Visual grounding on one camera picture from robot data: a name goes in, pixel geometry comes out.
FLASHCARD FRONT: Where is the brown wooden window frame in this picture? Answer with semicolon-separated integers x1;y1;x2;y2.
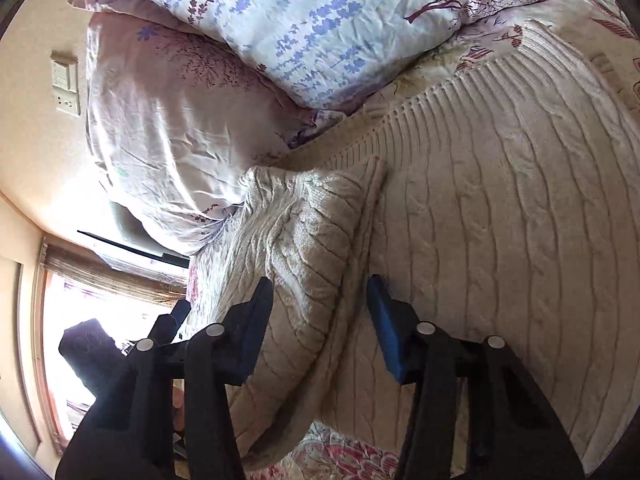
18;235;188;457

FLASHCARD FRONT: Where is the dark bedside edge strip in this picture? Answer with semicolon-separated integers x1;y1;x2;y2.
78;231;190;269

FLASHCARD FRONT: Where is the cream cable-knit sweater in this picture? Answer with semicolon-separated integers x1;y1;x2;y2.
185;18;640;478

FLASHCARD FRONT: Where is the upper floral lavender pillow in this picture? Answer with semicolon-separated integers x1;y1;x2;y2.
136;0;544;110

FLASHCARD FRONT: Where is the lower pink floral pillow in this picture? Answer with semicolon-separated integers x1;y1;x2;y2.
87;13;344;256

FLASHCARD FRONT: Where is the white wall switch socket plate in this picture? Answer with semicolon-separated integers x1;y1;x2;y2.
50;52;81;117

